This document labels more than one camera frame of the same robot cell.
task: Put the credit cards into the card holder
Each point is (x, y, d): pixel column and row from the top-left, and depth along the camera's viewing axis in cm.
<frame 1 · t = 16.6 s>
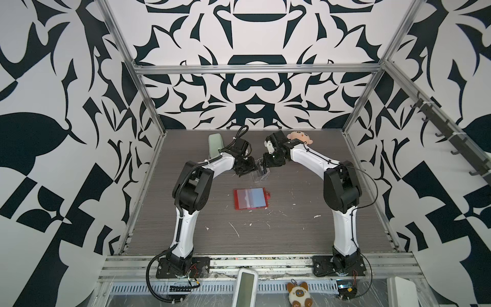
left hand: (256, 165, 99), fingers open
right hand: (266, 161, 97), fingers open
red leather card holder: (250, 198, 94), on the table
clear acrylic card box: (259, 174, 101), point 2 cm above the table
green glasses case: (215, 142, 113), point 3 cm above the table

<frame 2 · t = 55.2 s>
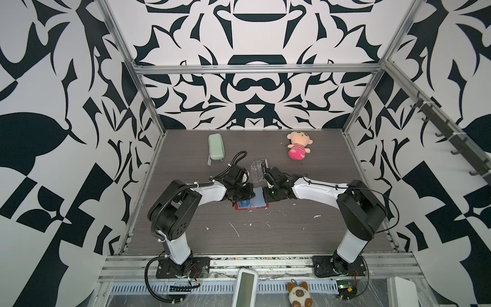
left hand: (258, 191, 91), fingers closed
right hand: (266, 194, 91), fingers closed
the named things where they were.

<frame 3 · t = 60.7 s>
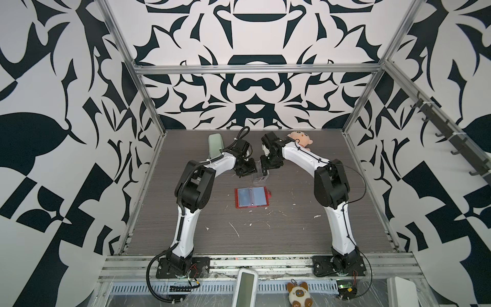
left hand: (257, 167, 99), fingers open
right hand: (267, 164, 98), fingers open
the named things where they were.

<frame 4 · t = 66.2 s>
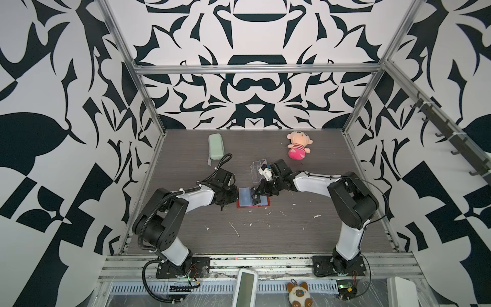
left hand: (240, 193, 92), fingers closed
right hand: (255, 191, 90), fingers closed
the named things where they were.

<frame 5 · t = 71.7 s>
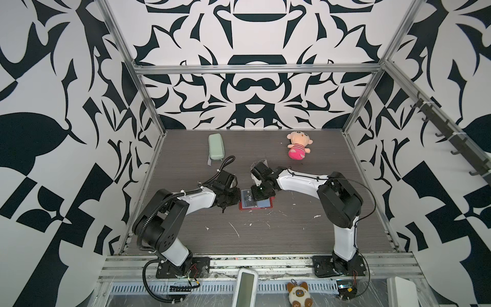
left hand: (242, 196, 91), fingers closed
right hand: (255, 196, 92), fingers closed
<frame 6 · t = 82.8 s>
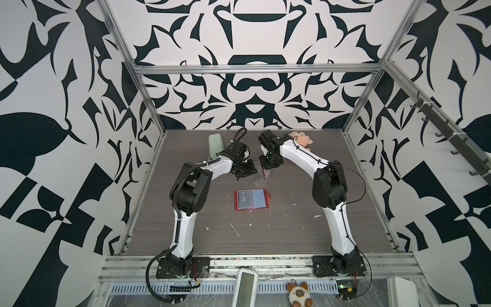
left hand: (257, 168, 98), fingers open
right hand: (268, 164, 96), fingers closed
